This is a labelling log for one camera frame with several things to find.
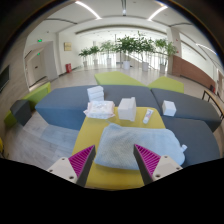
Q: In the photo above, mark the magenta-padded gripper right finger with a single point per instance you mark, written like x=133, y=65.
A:
x=148, y=159

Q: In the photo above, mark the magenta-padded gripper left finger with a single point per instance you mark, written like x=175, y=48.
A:
x=81, y=160

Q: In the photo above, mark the light blue towel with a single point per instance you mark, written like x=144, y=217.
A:
x=133, y=143

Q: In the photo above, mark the white and red tube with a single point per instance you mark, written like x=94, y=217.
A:
x=147, y=116

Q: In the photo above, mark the small white cube box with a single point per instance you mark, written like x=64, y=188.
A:
x=168, y=108

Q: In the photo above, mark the long grey sofa bench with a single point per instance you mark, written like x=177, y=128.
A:
x=63, y=103

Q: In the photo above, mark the stack of white tissue packs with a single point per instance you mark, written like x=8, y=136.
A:
x=95, y=93

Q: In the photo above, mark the lime green ottoman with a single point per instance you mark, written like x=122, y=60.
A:
x=166, y=85
x=115, y=78

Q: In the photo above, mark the dark grey cube stool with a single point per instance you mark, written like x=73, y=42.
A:
x=21, y=111

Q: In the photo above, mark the lime green bench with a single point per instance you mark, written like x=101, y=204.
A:
x=38, y=94

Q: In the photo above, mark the red fire cabinet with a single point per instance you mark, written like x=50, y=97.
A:
x=68, y=68

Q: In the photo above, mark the group of potted plants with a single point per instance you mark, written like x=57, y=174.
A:
x=128, y=45

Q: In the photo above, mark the group of ceiling light strips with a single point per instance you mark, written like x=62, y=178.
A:
x=87, y=9

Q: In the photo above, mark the wooden table with black frame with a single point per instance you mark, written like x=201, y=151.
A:
x=213, y=99

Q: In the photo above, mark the dark wall screen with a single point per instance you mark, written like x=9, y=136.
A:
x=4, y=78

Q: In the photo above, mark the yellow wall picture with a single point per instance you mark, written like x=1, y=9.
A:
x=67, y=46

